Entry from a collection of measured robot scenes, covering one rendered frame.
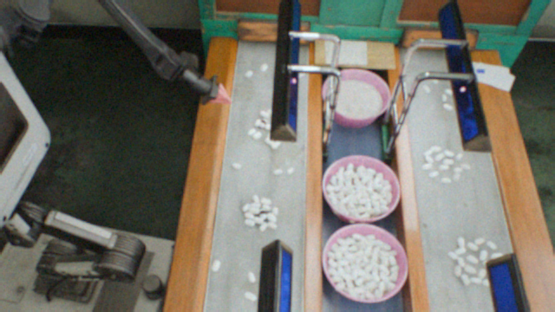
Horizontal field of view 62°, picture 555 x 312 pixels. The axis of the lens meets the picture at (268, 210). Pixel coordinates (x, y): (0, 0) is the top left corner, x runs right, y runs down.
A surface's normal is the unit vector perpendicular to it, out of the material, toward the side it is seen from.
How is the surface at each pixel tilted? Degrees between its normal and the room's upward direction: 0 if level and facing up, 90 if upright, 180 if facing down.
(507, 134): 0
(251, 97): 0
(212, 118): 0
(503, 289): 58
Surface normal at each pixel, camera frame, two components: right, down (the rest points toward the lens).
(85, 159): 0.01, -0.50
